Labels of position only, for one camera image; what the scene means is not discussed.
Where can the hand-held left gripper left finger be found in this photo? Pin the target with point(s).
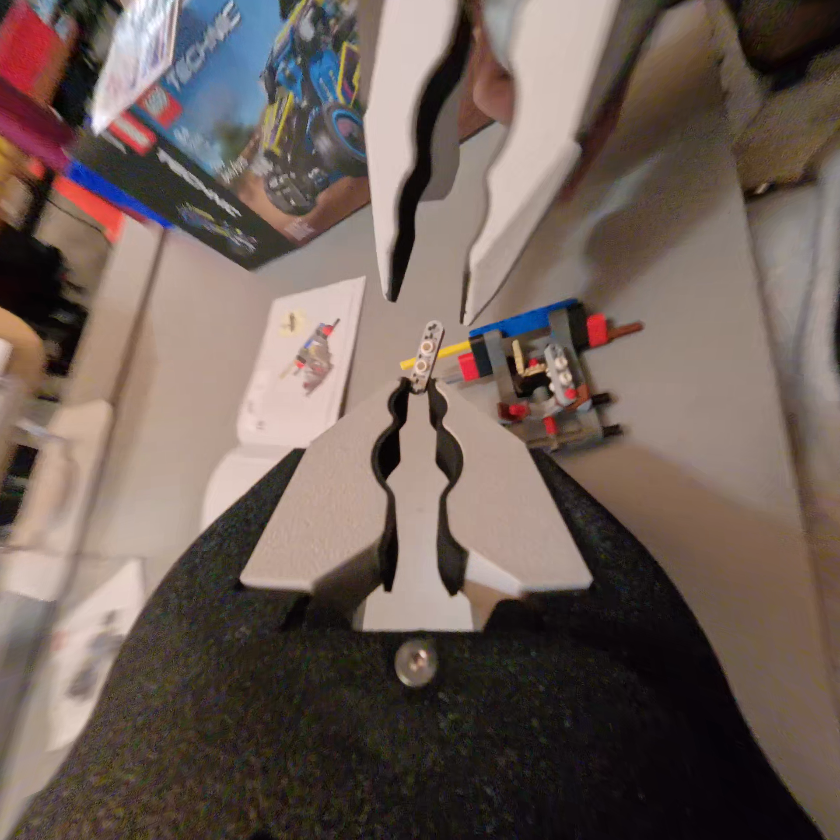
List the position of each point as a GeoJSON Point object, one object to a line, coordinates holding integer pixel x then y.
{"type": "Point", "coordinates": [321, 518]}

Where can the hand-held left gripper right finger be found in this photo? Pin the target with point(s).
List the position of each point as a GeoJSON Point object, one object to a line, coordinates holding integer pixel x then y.
{"type": "Point", "coordinates": [512, 518]}

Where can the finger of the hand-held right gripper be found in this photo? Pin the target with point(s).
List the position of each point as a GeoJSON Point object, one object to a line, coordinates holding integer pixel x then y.
{"type": "Point", "coordinates": [400, 98]}
{"type": "Point", "coordinates": [551, 98]}

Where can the partly built lego model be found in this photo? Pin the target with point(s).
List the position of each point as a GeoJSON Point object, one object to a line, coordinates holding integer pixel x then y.
{"type": "Point", "coordinates": [538, 380]}

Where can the small grey lego beam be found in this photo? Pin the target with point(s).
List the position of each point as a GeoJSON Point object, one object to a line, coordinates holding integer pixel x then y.
{"type": "Point", "coordinates": [426, 358]}

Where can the lego set box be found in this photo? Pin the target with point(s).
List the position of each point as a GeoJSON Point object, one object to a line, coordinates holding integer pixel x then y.
{"type": "Point", "coordinates": [249, 131]}

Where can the lego instruction booklet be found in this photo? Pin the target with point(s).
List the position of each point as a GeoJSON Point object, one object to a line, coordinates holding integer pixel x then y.
{"type": "Point", "coordinates": [308, 354]}

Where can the person's right hand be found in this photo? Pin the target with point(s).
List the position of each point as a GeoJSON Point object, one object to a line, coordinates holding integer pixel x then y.
{"type": "Point", "coordinates": [492, 88]}

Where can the person's black garment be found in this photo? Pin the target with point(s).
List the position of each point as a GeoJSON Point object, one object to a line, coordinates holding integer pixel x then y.
{"type": "Point", "coordinates": [787, 33]}

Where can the white plastic bag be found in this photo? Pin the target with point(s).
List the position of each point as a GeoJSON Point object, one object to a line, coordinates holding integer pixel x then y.
{"type": "Point", "coordinates": [134, 59]}

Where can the clear plastic container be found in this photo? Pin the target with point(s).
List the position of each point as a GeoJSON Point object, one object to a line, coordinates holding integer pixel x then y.
{"type": "Point", "coordinates": [39, 492]}

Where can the red and blue box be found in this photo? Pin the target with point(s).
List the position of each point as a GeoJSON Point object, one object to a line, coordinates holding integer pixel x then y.
{"type": "Point", "coordinates": [105, 197]}

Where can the magenta item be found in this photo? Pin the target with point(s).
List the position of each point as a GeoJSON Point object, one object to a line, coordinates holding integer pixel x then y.
{"type": "Point", "coordinates": [29, 124]}

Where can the black bag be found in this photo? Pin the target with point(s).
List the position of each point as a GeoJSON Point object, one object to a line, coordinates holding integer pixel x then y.
{"type": "Point", "coordinates": [33, 282]}

